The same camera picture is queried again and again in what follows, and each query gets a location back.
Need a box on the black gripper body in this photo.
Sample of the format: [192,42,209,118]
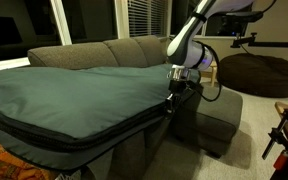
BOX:
[168,79,194,97]

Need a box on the green zippered bag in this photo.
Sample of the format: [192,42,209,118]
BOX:
[0,63,202,174]

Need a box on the small wooden stool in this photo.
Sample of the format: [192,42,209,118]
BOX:
[200,61,220,88]

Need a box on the grey fabric sofa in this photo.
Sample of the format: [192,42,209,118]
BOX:
[27,34,244,180]

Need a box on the white window blind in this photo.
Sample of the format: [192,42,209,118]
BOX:
[127,0,169,38]

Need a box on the dark brown beanbag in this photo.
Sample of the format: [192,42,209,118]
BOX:
[217,53,288,99]

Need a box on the black orange bar clamp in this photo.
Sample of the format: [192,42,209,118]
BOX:
[262,111,288,172]

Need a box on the orange patterned blanket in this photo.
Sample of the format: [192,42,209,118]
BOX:
[0,143,60,180]

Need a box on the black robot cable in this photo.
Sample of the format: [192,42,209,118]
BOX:
[192,40,223,103]

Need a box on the white window frame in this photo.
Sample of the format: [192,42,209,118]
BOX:
[0,0,172,75]

